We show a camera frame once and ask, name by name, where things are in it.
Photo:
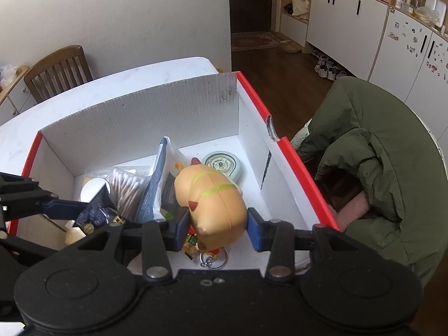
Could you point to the round pale green tin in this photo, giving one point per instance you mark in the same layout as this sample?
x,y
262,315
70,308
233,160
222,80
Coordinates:
x,y
222,163

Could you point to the dark wooden door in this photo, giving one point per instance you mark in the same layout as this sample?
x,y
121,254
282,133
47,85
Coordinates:
x,y
249,1

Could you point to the tall white cabinet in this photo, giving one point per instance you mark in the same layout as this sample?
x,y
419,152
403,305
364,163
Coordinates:
x,y
344,21

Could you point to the round white jar lid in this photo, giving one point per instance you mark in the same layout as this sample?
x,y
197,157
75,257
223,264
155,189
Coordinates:
x,y
91,190

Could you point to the brown slippers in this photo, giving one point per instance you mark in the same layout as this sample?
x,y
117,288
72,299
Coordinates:
x,y
289,46

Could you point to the pile of white sneakers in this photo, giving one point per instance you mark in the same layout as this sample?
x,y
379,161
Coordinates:
x,y
327,68

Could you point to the black and gold sachet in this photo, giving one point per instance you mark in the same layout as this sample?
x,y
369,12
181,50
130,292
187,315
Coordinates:
x,y
99,211

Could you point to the patterned doormat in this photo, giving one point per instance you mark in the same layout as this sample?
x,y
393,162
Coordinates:
x,y
253,41

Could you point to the white and red cardboard box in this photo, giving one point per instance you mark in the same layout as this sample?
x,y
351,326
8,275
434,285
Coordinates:
x,y
140,119

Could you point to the low white bench cabinet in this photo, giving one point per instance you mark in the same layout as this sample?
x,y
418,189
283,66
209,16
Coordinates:
x,y
293,28

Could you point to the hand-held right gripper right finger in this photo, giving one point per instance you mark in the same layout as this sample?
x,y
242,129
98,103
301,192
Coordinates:
x,y
256,231

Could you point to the white cabinet with stickers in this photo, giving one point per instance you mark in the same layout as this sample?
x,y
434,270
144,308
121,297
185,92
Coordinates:
x,y
409,59

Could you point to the yellow squishy animal toy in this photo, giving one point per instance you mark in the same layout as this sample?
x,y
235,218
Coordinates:
x,y
213,203

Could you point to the cream drawer cabinet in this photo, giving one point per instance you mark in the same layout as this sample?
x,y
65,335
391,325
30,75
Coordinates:
x,y
14,101

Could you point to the white tote bag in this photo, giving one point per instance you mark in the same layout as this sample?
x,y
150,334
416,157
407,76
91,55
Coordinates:
x,y
300,5

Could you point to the pink cloth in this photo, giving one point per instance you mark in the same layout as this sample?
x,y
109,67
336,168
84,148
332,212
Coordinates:
x,y
353,211

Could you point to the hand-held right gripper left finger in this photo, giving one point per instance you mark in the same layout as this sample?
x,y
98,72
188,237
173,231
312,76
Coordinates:
x,y
182,225

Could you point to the row of jars and boxes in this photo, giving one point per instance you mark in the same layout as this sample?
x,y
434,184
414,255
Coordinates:
x,y
423,7

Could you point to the black packet with green print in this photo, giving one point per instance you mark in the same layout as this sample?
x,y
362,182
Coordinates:
x,y
171,196

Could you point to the pale green cloth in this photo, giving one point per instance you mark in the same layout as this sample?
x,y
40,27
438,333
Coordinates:
x,y
301,134

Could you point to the flat blue packet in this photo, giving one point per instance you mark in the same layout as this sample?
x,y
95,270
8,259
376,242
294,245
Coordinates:
x,y
154,182

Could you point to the wooden chair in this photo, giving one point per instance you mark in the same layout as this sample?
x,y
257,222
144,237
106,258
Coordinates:
x,y
57,71

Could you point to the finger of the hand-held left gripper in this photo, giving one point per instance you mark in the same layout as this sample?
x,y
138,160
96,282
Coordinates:
x,y
28,243
64,208

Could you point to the clear plastic bag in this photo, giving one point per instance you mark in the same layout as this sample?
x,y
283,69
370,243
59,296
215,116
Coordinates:
x,y
7,75

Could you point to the packet of cotton swabs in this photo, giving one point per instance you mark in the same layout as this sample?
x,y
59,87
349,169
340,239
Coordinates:
x,y
127,190

